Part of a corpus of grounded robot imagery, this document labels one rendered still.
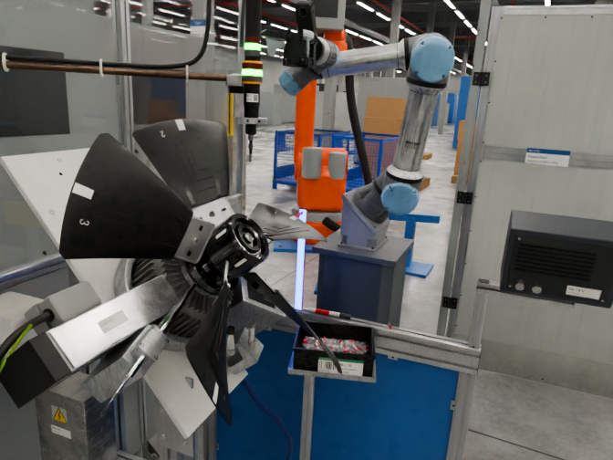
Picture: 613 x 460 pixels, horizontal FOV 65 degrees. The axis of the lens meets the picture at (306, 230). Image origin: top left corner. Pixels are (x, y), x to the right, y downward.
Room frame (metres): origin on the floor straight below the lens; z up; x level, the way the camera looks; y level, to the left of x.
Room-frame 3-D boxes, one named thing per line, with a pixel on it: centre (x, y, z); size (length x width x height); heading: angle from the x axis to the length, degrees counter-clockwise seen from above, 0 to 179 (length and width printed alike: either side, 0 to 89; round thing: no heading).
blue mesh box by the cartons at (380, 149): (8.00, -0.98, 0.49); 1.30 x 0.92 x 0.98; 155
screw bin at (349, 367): (1.20, -0.09, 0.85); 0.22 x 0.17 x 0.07; 85
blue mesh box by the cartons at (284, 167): (8.39, -0.04, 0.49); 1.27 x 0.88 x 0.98; 155
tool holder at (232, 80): (1.07, 0.14, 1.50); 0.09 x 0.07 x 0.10; 105
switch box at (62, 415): (0.98, 0.53, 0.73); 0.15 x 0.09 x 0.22; 70
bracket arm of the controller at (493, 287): (1.20, -0.58, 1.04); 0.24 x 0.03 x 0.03; 70
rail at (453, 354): (1.38, -0.09, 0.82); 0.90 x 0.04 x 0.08; 70
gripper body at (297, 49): (1.36, 0.03, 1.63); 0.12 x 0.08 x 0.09; 160
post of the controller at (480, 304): (1.23, -0.49, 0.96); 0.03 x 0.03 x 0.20; 70
